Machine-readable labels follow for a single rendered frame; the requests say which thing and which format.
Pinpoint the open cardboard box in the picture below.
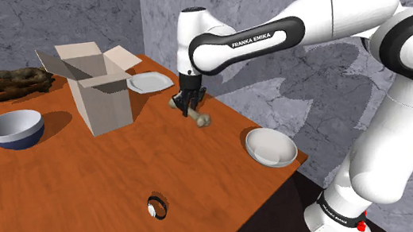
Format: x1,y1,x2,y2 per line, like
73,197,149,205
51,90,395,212
35,36,152,143

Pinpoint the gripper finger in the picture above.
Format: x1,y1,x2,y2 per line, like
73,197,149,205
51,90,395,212
171,91,192,119
188,86,210,111

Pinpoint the dark robot stand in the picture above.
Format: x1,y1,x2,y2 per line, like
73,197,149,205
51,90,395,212
212,160,393,232

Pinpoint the beige bone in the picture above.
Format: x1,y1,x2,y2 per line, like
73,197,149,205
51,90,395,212
167,94,213,132

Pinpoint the black wristwatch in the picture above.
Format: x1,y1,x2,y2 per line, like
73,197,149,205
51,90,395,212
145,193,169,222

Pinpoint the brown driftwood piece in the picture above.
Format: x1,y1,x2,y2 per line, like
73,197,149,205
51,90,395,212
0,62,58,103

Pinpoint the white plate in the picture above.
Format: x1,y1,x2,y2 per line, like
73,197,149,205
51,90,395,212
125,69,176,97

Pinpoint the blue and white bowl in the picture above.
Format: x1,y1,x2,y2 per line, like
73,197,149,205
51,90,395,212
0,107,48,153

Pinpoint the orange wooden table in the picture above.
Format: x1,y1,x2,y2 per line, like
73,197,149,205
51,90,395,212
0,35,318,232

